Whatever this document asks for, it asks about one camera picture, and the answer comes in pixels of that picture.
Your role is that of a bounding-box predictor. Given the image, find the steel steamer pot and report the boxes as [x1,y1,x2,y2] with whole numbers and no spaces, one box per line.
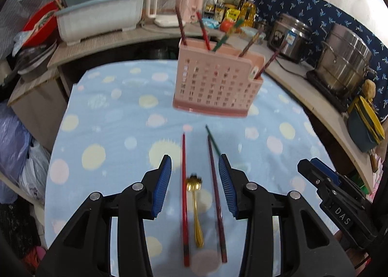
[315,24,377,97]

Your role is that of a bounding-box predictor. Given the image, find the steel rice cooker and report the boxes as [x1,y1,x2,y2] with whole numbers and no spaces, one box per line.
[268,13,313,64]

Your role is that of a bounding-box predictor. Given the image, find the black induction cooker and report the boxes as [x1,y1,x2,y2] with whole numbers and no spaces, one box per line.
[306,70,350,114]

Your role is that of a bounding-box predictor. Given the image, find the wooden cabinet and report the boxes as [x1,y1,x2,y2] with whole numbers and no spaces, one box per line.
[8,67,73,153]

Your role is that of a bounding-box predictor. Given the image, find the red plastic basin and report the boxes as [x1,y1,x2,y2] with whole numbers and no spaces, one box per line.
[22,2,60,47]

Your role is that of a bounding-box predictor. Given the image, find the yellow seasoning packet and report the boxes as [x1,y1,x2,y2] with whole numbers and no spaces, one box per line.
[224,7,242,23]

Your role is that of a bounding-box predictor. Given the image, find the grey dish drainer tub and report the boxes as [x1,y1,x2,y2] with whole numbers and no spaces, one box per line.
[55,0,146,46]

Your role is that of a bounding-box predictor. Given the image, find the white plastic bag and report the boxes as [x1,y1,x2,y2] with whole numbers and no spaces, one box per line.
[19,140,51,202]

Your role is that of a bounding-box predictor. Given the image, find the maroon chopstick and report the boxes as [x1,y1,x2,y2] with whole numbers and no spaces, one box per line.
[254,49,281,80]
[207,135,228,263]

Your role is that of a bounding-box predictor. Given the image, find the pink perforated utensil holder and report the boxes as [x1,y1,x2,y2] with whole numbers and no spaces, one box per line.
[172,37,265,118]

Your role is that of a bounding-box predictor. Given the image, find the blue floral wall cloth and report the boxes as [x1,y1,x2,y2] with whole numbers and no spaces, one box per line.
[245,0,388,123]

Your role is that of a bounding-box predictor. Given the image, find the purple plastic bag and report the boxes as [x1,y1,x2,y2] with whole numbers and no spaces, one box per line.
[0,109,31,202]

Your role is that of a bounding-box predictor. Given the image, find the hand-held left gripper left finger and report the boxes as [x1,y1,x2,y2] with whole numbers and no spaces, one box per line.
[36,154,172,277]

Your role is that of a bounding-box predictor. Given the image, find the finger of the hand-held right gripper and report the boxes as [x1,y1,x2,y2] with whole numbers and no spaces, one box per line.
[297,159,328,194]
[310,158,343,183]

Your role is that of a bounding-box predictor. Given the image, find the green chopstick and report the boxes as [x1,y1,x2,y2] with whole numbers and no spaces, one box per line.
[205,125,224,159]
[212,19,245,52]

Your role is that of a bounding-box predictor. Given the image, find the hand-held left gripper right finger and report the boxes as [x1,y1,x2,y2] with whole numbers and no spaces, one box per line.
[218,153,355,277]

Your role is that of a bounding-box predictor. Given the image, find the dark sauce bottle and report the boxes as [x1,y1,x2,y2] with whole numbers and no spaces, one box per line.
[204,0,216,18]
[215,0,226,21]

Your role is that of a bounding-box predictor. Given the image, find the yellow cooking oil bottle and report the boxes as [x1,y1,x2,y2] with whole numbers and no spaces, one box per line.
[240,0,256,27]

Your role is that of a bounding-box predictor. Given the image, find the gold flower spoon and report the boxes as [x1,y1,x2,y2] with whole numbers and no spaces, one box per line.
[186,175,204,249]

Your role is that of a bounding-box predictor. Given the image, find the blue snack packet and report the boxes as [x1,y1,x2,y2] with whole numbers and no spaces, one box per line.
[202,17,220,29]

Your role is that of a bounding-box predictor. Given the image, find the pink electric kettle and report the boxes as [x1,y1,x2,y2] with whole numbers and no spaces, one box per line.
[179,0,205,23]

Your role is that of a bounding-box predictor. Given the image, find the black wok with glass lid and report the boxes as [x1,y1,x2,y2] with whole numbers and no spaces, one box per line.
[14,41,59,82]

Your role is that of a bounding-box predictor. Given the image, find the clear glass food container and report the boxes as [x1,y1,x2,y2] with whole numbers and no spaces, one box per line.
[241,26,265,40]

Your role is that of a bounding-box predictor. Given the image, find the dark brown chopstick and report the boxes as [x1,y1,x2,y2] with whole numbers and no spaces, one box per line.
[238,30,264,58]

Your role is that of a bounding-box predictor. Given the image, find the green yellow plastic container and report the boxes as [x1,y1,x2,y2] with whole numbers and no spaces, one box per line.
[346,94,386,153]

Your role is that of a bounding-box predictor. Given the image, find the purple red chopstick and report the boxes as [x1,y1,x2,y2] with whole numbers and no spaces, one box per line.
[175,6,187,46]

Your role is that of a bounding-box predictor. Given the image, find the blue dotted tablecloth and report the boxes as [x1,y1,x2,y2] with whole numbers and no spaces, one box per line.
[45,59,344,277]

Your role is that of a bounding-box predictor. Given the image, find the white glass kettle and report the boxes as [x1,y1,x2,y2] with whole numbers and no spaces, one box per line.
[147,0,183,27]

